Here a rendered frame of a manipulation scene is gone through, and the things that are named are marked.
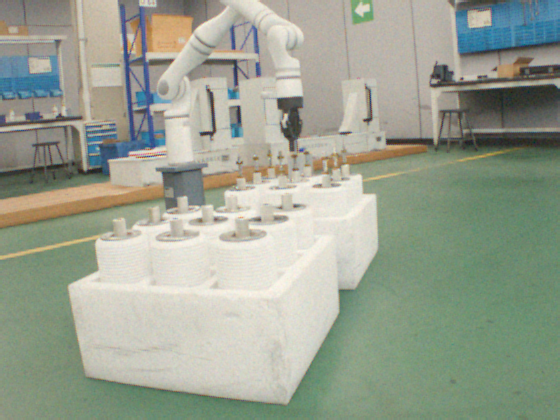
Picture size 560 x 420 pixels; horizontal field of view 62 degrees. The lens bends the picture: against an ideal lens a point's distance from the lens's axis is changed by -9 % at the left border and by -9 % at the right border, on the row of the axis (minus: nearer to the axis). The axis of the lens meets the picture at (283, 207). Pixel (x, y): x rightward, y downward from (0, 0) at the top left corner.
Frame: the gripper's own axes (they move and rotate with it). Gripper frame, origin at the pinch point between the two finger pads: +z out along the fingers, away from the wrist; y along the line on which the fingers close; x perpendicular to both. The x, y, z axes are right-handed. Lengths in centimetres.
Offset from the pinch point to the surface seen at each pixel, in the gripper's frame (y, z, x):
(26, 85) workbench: 340, -90, 497
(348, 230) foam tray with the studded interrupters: -18.8, 19.7, -19.5
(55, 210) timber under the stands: 74, 31, 179
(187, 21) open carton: 447, -152, 300
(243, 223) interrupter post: -66, 8, -15
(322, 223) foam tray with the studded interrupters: -19.0, 17.9, -13.1
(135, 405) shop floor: -80, 35, 1
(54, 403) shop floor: -85, 35, 15
